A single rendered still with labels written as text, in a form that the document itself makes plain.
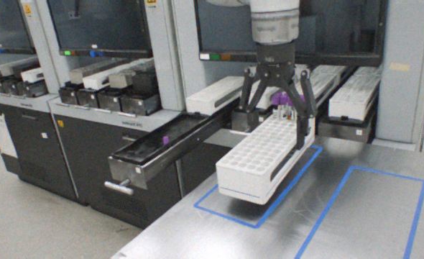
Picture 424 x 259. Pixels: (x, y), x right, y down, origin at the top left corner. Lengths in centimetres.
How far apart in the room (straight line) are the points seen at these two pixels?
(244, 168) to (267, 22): 27
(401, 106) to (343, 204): 49
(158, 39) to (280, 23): 83
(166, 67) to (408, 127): 89
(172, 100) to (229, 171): 87
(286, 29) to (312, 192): 32
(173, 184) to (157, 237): 92
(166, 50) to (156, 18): 12
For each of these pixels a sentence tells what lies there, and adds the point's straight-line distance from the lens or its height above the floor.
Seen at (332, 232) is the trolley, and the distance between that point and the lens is 64.
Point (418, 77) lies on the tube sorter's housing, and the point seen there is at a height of 93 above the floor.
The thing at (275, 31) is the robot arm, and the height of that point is 113.
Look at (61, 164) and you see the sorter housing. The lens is 222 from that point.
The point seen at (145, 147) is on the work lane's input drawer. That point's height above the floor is 80.
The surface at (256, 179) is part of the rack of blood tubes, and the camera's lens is 62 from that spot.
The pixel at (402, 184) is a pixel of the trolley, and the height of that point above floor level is 82.
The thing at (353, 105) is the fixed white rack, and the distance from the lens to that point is 108.
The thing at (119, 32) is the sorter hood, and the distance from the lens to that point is 156.
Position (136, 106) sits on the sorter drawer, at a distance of 149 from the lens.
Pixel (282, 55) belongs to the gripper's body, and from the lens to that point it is 69.
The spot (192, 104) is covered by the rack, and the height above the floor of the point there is 85.
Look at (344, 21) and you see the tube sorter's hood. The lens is 107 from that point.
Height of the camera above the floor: 123
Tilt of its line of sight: 24 degrees down
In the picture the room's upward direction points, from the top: 7 degrees counter-clockwise
